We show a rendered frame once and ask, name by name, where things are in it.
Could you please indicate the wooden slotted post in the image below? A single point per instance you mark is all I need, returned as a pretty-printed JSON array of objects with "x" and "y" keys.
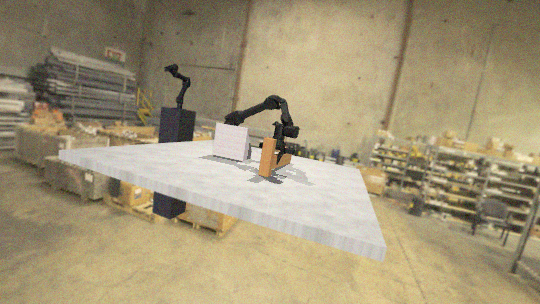
[{"x": 267, "y": 156}]

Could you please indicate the brown wooden board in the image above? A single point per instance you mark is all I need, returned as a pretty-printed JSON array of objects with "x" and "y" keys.
[{"x": 285, "y": 159}]

